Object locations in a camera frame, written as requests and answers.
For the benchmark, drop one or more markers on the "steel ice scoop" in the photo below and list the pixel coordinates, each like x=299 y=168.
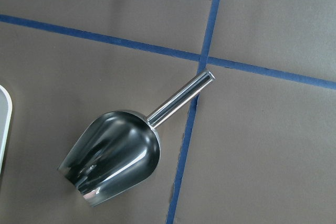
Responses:
x=121 y=149

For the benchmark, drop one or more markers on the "cream plastic tray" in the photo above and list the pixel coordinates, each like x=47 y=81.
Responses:
x=6 y=114

